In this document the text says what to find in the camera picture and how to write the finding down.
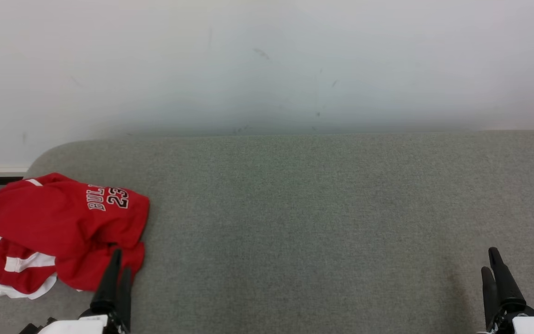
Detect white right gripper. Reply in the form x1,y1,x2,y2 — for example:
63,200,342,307
478,247,534,334

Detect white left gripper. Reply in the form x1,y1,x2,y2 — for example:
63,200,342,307
39,249,132,334

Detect red shorts with white stripe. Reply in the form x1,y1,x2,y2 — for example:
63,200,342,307
0,238,146,295

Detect red Bulls 23 jersey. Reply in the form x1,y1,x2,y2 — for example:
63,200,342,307
0,173,150,300

